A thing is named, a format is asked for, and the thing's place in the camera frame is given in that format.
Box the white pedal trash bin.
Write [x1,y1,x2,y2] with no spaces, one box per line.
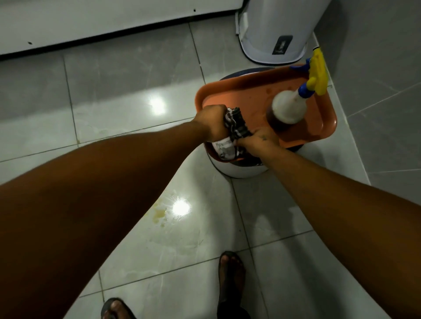
[235,0,332,66]

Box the person's foot in sandal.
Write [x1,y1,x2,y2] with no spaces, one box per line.
[216,251,251,319]
[101,298,137,319]

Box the person's right foot in sandal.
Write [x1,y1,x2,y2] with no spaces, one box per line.
[216,251,251,319]

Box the person's left foot in sandal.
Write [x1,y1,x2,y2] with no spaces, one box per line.
[101,298,137,319]

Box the person's left hand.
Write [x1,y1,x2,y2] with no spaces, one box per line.
[192,105,230,143]

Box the person's left forearm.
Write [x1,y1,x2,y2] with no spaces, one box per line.
[0,120,211,319]

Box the white round bucket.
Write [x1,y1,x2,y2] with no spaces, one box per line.
[204,67,305,179]

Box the spray bottle with yellow trigger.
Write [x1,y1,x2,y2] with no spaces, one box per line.
[266,47,329,132]

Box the black and white checkered cloth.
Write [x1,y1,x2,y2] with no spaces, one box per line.
[211,107,264,166]

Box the orange plastic tray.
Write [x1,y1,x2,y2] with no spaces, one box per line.
[195,64,338,149]

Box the white cabinet base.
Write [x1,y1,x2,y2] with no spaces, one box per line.
[0,0,244,56]

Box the person's right forearm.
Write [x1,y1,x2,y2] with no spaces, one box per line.
[261,147,421,319]

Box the person's right hand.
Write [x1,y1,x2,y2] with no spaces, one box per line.
[235,126,281,159]

